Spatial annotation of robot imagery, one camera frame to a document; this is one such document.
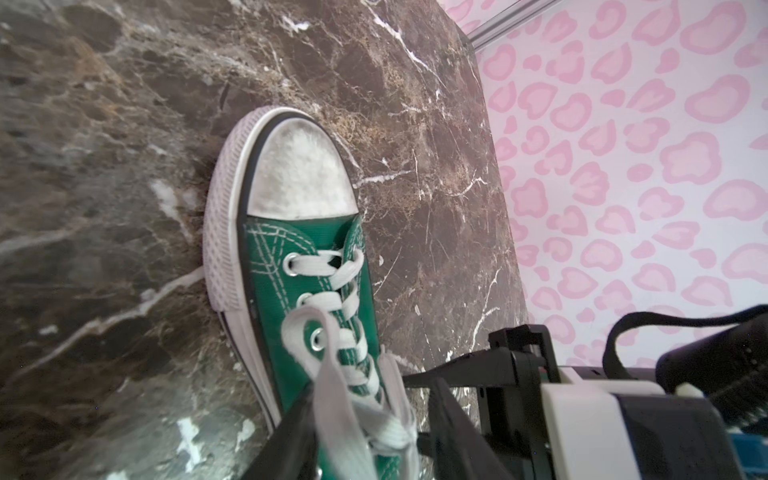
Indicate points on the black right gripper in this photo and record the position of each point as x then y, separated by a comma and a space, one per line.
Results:
499, 389

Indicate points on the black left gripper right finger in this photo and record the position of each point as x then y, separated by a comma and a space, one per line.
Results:
457, 449

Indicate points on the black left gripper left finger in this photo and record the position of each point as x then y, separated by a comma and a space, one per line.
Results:
291, 452

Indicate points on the white shoelace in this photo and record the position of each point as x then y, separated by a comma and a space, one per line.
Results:
360, 406

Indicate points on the green canvas sneaker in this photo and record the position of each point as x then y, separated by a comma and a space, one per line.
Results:
279, 187

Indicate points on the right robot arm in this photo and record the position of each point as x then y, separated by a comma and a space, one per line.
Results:
728, 368

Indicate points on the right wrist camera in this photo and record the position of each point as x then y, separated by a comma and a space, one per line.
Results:
622, 429

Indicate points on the aluminium corner post right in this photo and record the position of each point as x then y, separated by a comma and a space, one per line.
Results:
510, 18

